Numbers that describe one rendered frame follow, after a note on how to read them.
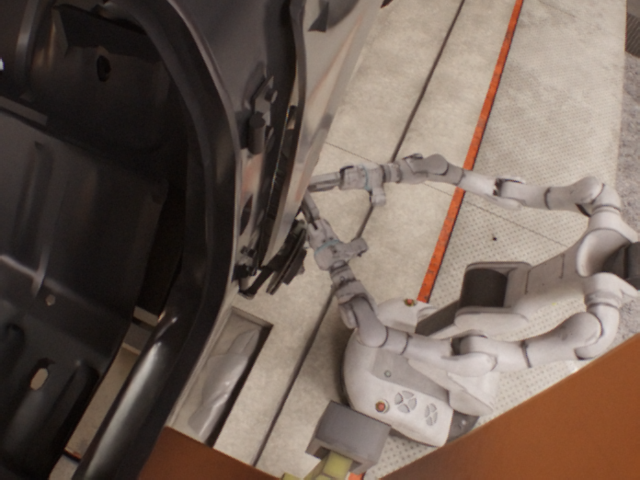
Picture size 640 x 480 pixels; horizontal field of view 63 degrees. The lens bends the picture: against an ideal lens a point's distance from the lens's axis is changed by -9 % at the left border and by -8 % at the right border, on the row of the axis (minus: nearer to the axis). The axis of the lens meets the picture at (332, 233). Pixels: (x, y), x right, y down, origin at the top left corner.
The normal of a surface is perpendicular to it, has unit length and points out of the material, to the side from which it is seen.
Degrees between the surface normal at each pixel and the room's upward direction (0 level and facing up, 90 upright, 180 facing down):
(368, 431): 0
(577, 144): 0
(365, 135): 0
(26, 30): 56
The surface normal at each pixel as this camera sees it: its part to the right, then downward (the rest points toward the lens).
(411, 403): 0.15, -0.51
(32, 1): 0.29, 0.38
